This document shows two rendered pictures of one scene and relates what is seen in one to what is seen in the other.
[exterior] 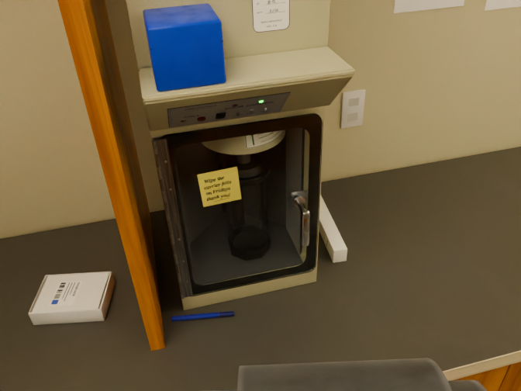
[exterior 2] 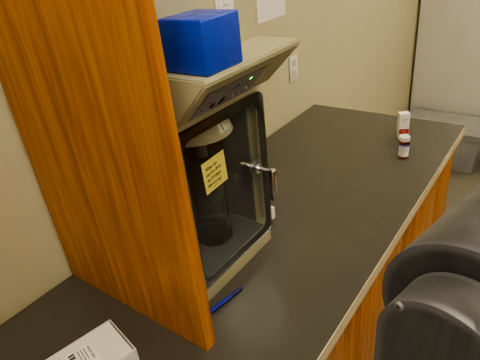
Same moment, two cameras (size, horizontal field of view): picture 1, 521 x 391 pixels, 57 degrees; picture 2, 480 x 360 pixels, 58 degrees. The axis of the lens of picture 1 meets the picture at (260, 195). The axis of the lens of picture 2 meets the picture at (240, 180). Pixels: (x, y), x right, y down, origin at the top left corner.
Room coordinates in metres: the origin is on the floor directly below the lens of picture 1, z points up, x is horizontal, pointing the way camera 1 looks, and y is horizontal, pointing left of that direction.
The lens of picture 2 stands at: (0.06, 0.54, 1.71)
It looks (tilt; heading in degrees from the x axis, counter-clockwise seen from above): 29 degrees down; 322
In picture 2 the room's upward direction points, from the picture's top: 6 degrees counter-clockwise
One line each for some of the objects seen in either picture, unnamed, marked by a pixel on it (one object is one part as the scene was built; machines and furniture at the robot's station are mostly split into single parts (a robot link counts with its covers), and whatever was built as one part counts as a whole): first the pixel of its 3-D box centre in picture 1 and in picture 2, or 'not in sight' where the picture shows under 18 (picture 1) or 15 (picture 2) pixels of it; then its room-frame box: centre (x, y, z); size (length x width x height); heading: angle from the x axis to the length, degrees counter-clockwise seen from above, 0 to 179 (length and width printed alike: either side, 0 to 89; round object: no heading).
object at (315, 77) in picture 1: (246, 98); (236, 80); (0.71, 0.02, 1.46); 0.32 x 0.11 x 0.10; 103
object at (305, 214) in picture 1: (302, 222); (267, 182); (0.76, -0.08, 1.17); 0.05 x 0.03 x 0.10; 13
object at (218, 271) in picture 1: (247, 213); (231, 191); (0.76, 0.03, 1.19); 0.30 x 0.01 x 0.40; 103
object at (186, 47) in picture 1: (184, 46); (201, 41); (0.69, 0.10, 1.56); 0.10 x 0.10 x 0.09; 13
